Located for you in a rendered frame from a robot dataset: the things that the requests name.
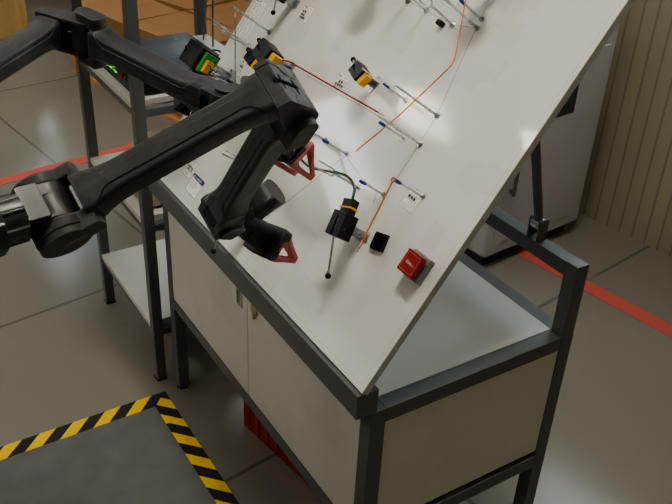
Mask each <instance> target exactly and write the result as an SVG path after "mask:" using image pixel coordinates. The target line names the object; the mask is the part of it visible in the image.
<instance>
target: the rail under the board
mask: <svg viewBox="0 0 672 504"><path fill-rule="evenodd" d="M149 190H150V191H151V192H152V193H153V195H154V196H155V197H156V198H157V199H158V200H159V201H160V202H161V203H162V205H163V206H164V207H165V208H166V209H167V210H168V211H169V212H170V214H171V215H172V216H173V217H174V218H175V219H176V220H177V221H178V222H179V224H180V225H181V226H182V227H183V228H184V229H185V230H186V231H187V232H188V234H189V235H190V236H191V237H192V238H193V239H194V240H195V241H196V242H197V244H198V245H199V246H200V247H201V248H202V249H203V250H204V251H205V253H206V254H207V255H208V256H209V257H210V258H211V259H212V260H213V261H214V263H215V264H216V265H217V266H218V267H219V268H220V269H221V270H222V271H223V273H224V274H225V275H226V276H227V277H228V278H229V279H230V280H231V281H232V283H233V284H234V285H235V286H236V287H237V288H238V289H239V290H240V292H241V293H242V294H243V295H244V296H245V297H246V298H247V299H248V300H249V302H250V303H251V304H252V305H253V306H254V307H255V308H256V309H257V310H258V312H259V313H260V314H261V315H262V316H263V317H264V318H265V319H266V321H267V322H268V323H269V324H270V325H271V326H272V327H273V328H274V329H275V331H276V332H277V333H278V334H279V335H280V336H281V337H282V338H283V339H284V341H285V342H286V343H287V344H288V345H289V346H290V347H291V348H292V349H293V351H294V352H295V353H296V354H297V355H298V356H299V357H300V358H301V360H302V361H303V362H304V363H305V364H306V365H307V366H308V367H309V368H310V370H311V371H312V372H313V373H314V374H315V375H316V376H317V377H318V378H319V380H320V381H321V382H322V383H323V384H324V385H325V386H326V387H327V388H328V390H329V391H330V392H331V393H332V394H333V395H334V396H335V397H336V399H337V400H338V401H339V402H340V403H341V404H342V405H343V406H344V407H345V409H346V410H347V411H348V412H349V413H350V414H351V415H352V416H353V417H354V419H355V420H358V419H360V418H363V417H365V416H368V415H370V414H373V413H375V412H377V406H378V395H379V389H378V388H377V387H376V386H375V385H374V386H373V388H372V389H371V391H370V392H369V394H368V395H364V394H362V393H361V392H360V391H359V390H358V389H357V388H356V387H355V386H354V385H353V384H352V383H351V382H350V381H349V380H348V378H347V377H346V376H345V375H344V374H343V373H342V372H341V371H340V370H339V369H338V368H337V367H336V366H335V365H334V364H333V363H332V361H331V360H330V359H329V358H328V357H327V356H326V355H325V354H324V353H323V352H322V351H321V350H320V349H319V348H318V347H317V345H316V344H315V343H314V342H313V341H312V340H311V339H310V338H309V337H308V336H307V335H306V334H305V333H304V332H303V331H302V330H301V328H300V327H299V326H298V325H297V324H296V323H295V322H294V321H293V320H292V319H291V318H290V317H289V316H288V315H287V314H286V313H285V311H284V310H283V309H282V308H281V307H280V306H279V305H278V304H277V303H276V302H275V301H274V300H273V299H272V298H271V297H270V295H269V294H268V293H267V292H266V291H265V290H264V289H263V288H262V287H261V286H260V285H259V284H258V283H257V282H256V281H255V280H254V278H253V277H252V276H251V275H250V274H249V273H248V272H247V271H246V270H245V269H244V268H243V267H242V266H241V265H240V264H239V263H238V261H237V260H236V259H235V258H234V257H233V256H232V255H231V254H230V253H229V252H228V251H227V250H226V249H225V248H224V247H223V246H222V244H221V243H220V242H219V241H218V240H217V243H216V247H215V249H216V253H215V254H212V253H211V249H213V247H214V243H215V239H214V238H213V236H212V234H211V233H210V232H209V231H208V230H207V228H206V227H205V226H204V225H203V224H202V223H201V222H200V221H199V220H198V219H197V218H196V217H195V216H194V215H193V214H192V213H191V211H190V210H189V209H188V208H187V207H186V206H185V205H184V204H183V203H182V202H181V201H180V200H179V199H178V198H177V197H176V196H175V194H174V193H173V192H172V191H171V190H170V189H169V188H168V187H167V186H166V185H165V184H164V183H163V182H162V181H161V180H160V179H159V180H158V181H156V182H154V183H152V184H150V185H149Z"/></svg>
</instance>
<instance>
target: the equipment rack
mask: <svg viewBox="0 0 672 504"><path fill-rule="evenodd" d="M68 2H69V10H70V11H75V9H76V8H78V7H82V2H81V0H68ZM121 3H122V14H123V26H124V37H125V38H126V39H127V40H129V41H131V42H133V43H135V44H137V45H139V46H141V45H140V33H139V20H138V8H137V0H121ZM205 3H206V0H193V6H194V29H195V36H193V37H195V38H196V39H198V40H199V41H200V42H202V43H203V44H205V45H206V46H208V47H209V48H210V49H217V50H220V51H221V52H222V50H223V48H224V47H225V46H224V45H222V44H221V43H219V42H218V41H216V40H215V39H214V47H212V37H210V36H209V35H207V27H206V24H205V36H204V40H203V27H204V16H205ZM75 60H76V68H77V76H78V84H79V93H80V101H81V109H82V117H83V126H84V134H85V142H86V150H87V159H88V167H89V168H91V167H94V166H97V165H99V164H102V163H104V162H106V161H108V160H110V159H112V158H114V157H116V156H117V155H119V154H121V153H123V152H125V151H121V152H116V153H111V154H106V155H101V156H99V152H98V144H97V135H96V126H95V117H94V108H93V99H92V91H91V82H90V74H91V75H92V76H93V77H94V78H95V79H96V80H97V81H98V82H99V83H100V84H101V85H102V86H103V87H104V88H105V89H106V90H107V91H108V92H109V93H110V94H111V95H112V96H113V97H114V98H115V99H116V100H117V101H118V102H119V103H120V104H121V105H122V106H123V107H124V108H125V109H126V110H127V111H128V112H129V113H130V114H131V116H132V127H133V138H134V146H135V145H137V144H139V143H141V142H143V141H144V140H146V139H148V134H147V121H146V117H152V116H157V115H163V114H169V113H174V112H178V111H176V110H174V102H169V101H174V100H173V97H172V96H170V95H168V94H166V93H164V92H157V93H151V94H145V95H144V83H143V81H141V80H139V79H137V78H135V77H133V76H131V75H129V74H128V82H129V91H128V90H127V89H126V88H125V87H124V86H123V85H122V84H120V83H119V82H118V81H117V80H116V79H115V78H114V77H113V76H112V75H111V74H110V73H109V72H108V71H107V70H105V69H104V68H100V69H93V68H91V67H89V66H87V65H85V64H83V63H81V62H79V61H78V60H77V56H75ZM163 102H169V103H163ZM157 103H163V104H157ZM151 104H157V105H151ZM145 105H151V106H146V107H145ZM138 195H139V197H138V196H137V195H136V194H135V193H134V194H133V195H131V196H130V197H128V198H127V199H125V200H124V201H122V202H121V204H122V205H123V206H124V208H125V209H126V210H127V211H128V213H129V214H130V215H131V216H132V217H133V219H134V220H135V221H136V222H137V224H138V225H139V226H140V227H141V228H142V240H143V244H142V245H138V246H134V247H130V248H126V249H122V250H118V251H114V252H110V249H109V241H108V232H107V228H105V229H104V230H102V231H100V232H98V233H97V241H98V249H99V258H100V266H101V274H102V282H103V291H104V301H105V302H106V304H111V303H114V302H116V300H115V294H114V285H113V278H114V279H115V281H116V282H117V284H118V285H119V287H120V288H121V289H122V291H123V292H124V294H125V295H126V297H127V298H128V299H129V301H130V302H131V304H132V305H133V307H134V308H135V309H136V311H137V312H138V314H139V315H140V317H141V318H142V319H143V321H144V322H145V324H146V325H147V327H148V328H149V329H150V331H151V341H152V352H153V364H154V377H155V378H156V380H157V381H161V380H164V379H167V378H168V377H167V374H166V361H165V349H164V336H163V335H164V334H167V333H170V332H172V328H171V322H169V323H166V324H163V323H165V322H168V321H171V314H170V300H169V286H168V273H167V259H166V245H165V239H161V240H157V241H156V235H155V232H157V231H161V230H164V219H162V220H157V219H161V218H164V217H163V205H159V206H156V207H153V197H152V192H151V191H150V190H149V186H147V187H145V188H143V189H141V190H140V191H138ZM154 220H157V221H154Z"/></svg>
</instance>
